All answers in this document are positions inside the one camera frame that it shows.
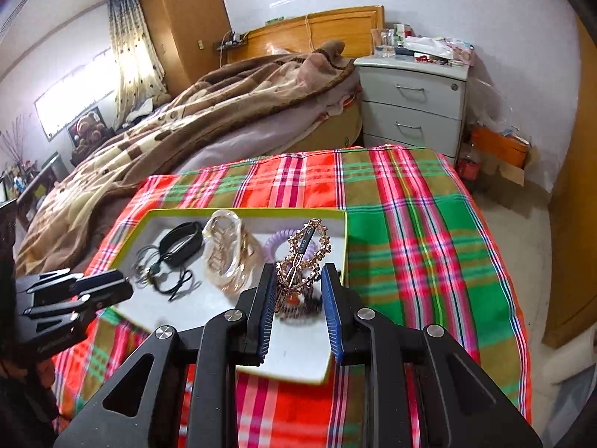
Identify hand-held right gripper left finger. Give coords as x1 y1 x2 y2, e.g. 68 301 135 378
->
53 264 277 448

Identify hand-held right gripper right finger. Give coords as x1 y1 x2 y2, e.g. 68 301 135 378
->
321 264 544 448

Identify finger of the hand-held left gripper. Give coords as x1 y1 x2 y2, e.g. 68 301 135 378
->
22 284 135 333
16 268 131 296

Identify green-edged white box tray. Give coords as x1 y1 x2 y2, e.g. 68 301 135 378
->
96 208 348 386

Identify black thin hair ties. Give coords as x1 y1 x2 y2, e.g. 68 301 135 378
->
132 238 203 302

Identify gold rhinestone hair clip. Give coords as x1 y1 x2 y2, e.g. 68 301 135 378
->
273 217 333 313

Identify clear hair claw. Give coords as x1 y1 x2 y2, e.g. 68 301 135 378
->
202 209 266 300

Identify black wide hair band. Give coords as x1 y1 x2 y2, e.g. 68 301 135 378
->
159 221 204 269

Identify red green plaid tablecloth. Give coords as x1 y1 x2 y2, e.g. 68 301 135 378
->
51 146 532 448

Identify dark low cabinet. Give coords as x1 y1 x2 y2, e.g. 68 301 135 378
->
16 152 63 225

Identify teddy bear picture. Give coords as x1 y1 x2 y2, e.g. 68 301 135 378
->
68 106 106 147

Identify lavender bed sheet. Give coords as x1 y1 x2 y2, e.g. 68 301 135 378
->
182 81 362 171

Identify window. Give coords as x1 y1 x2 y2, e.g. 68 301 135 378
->
34 47 115 141

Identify red bottle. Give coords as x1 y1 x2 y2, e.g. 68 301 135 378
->
456 147 481 180

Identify brown patterned blanket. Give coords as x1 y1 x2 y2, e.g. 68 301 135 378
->
14 40 362 276

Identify cardboard box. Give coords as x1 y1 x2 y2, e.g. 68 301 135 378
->
485 159 525 187

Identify dotted curtain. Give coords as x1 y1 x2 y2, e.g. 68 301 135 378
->
106 0 168 127

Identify orange box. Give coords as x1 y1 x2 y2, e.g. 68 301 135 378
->
470 126 530 169

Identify white nightstand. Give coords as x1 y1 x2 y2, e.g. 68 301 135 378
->
353 53 471 159

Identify wooden door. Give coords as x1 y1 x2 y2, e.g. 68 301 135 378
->
543 14 597 348

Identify power strip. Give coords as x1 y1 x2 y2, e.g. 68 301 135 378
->
215 32 248 52

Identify wooden wardrobe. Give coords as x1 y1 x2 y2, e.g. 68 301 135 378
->
138 0 231 99

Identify pile of bottles and packets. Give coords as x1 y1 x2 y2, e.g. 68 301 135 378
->
371 23 476 66

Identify wooden headboard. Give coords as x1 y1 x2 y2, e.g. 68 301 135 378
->
227 6 385 63

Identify purple spiral hair tie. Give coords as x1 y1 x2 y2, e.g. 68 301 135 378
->
264 228 304 262

